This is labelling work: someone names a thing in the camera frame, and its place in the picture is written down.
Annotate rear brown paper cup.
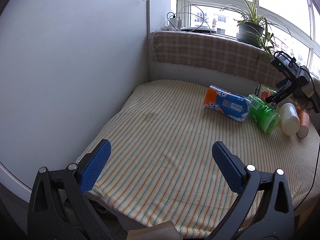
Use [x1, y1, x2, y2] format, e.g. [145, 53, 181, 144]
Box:
[296, 106, 303, 114]

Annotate brown paper cup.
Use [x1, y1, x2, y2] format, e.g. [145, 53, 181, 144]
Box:
[296, 106, 303, 114]
[297, 111, 310, 138]

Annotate white plastic cup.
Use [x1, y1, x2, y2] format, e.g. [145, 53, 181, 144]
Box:
[279, 102, 300, 137]

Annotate front brown paper cup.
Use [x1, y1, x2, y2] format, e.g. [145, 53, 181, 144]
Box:
[297, 111, 310, 138]

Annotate gloved right hand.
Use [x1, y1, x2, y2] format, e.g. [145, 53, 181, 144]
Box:
[291, 77, 319, 111]

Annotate green plastic bottle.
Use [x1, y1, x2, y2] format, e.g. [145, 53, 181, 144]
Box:
[247, 94, 280, 134]

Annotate blue orange plastic bottle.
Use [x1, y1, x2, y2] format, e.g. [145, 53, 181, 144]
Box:
[203, 85, 251, 122]

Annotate plaid windowsill cloth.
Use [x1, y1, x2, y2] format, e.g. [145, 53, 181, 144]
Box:
[151, 31, 284, 88]

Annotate potted spider plant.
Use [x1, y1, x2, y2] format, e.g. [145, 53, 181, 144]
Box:
[220, 0, 290, 60]

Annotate dark flat device on sill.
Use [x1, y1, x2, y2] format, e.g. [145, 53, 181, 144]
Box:
[181, 27, 217, 35]

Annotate striped table cloth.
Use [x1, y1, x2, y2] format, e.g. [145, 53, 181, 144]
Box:
[86, 80, 319, 238]

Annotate white charger plugs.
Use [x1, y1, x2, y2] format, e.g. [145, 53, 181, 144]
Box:
[168, 17, 182, 29]

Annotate white cabinet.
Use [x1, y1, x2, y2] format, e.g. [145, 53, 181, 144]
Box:
[1, 0, 148, 201]

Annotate charger cable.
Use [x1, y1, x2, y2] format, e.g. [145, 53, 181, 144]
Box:
[166, 4, 213, 34]

